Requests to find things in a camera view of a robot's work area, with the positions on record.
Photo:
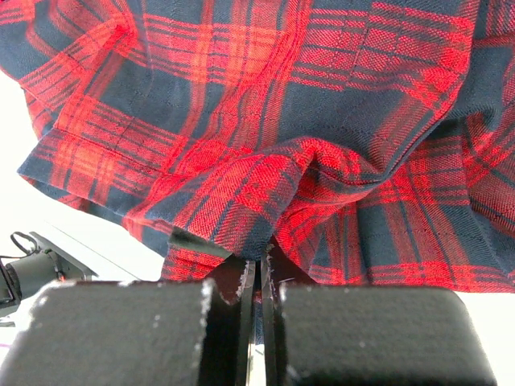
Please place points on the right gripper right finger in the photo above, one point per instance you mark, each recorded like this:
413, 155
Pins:
365, 335

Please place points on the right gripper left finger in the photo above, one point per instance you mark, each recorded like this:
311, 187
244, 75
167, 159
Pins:
137, 332

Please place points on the red plaid skirt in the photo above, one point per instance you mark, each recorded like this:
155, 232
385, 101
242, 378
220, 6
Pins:
373, 140

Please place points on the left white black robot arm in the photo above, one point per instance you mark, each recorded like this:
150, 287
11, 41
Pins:
41, 262

